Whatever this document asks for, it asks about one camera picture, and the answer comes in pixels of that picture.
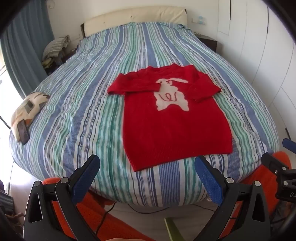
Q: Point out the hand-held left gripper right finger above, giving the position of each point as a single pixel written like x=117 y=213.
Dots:
x=209 y=180

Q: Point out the blue curtain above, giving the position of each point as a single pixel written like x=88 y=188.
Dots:
x=23 y=34

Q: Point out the green flat object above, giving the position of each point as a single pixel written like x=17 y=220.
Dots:
x=172 y=229

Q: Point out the dark smartphone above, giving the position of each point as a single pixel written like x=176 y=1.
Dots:
x=23 y=133

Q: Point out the folded striped cloth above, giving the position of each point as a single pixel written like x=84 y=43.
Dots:
x=54 y=46

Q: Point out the white wardrobe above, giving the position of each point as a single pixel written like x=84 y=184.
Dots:
x=254 y=58

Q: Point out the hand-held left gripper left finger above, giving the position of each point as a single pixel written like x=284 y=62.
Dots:
x=85 y=178

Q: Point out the blue green striped bedspread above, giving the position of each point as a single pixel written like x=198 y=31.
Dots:
x=81 y=115

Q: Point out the beige patterned pillow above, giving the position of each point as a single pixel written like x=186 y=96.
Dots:
x=25 y=109

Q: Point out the red sweater with white animal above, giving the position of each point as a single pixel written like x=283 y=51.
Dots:
x=171 y=129

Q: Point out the wall socket with blue covers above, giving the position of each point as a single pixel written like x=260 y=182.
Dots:
x=198 y=20

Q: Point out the orange fuzzy cloth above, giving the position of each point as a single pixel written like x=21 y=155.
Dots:
x=92 y=208

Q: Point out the pile of dark clothes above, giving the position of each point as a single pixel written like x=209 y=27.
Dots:
x=55 y=63

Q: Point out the dark wooden nightstand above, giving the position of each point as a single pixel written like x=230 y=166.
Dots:
x=209 y=42

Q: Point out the window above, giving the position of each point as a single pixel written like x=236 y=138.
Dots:
x=3 y=76

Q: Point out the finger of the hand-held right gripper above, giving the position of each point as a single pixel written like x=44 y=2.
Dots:
x=289 y=144
x=272 y=162

